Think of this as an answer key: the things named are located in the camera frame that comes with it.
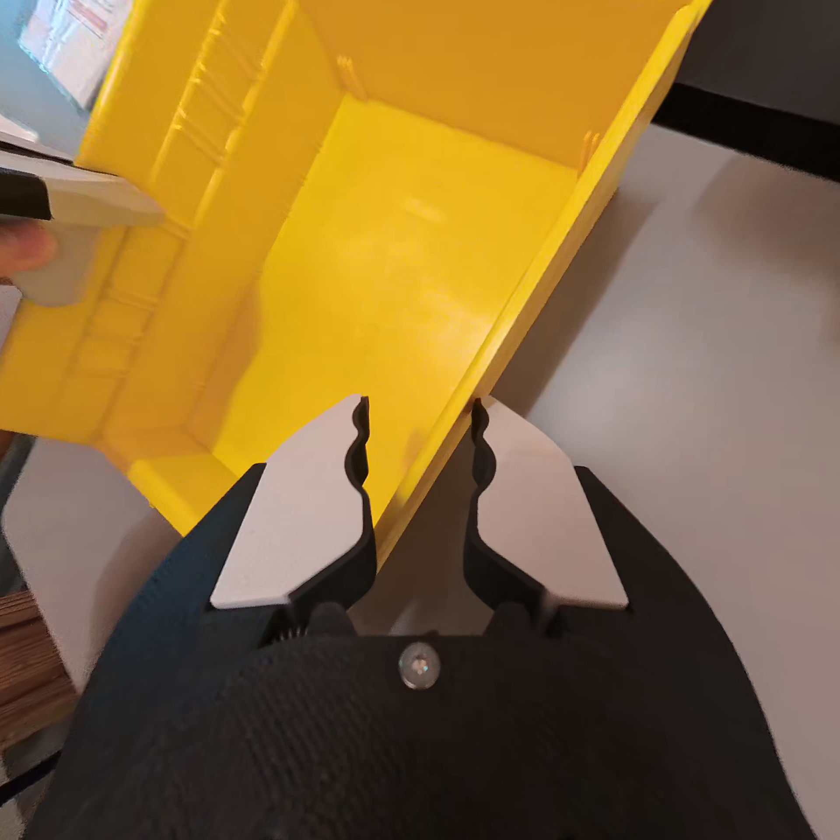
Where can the white printed paper sheet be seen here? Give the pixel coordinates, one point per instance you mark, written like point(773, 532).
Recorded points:
point(72, 39)

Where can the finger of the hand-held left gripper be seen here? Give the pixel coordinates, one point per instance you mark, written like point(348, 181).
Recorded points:
point(98, 200)
point(62, 275)

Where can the layered wooden board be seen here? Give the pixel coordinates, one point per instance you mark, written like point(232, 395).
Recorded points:
point(29, 676)

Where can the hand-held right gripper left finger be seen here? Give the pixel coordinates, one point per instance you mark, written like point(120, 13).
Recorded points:
point(295, 518)

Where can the large yellow plastic box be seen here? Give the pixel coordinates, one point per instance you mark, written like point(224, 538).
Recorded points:
point(407, 262)

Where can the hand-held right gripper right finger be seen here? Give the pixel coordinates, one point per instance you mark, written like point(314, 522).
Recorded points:
point(544, 525)

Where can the person's left hand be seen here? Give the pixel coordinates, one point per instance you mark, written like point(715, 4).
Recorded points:
point(26, 253)

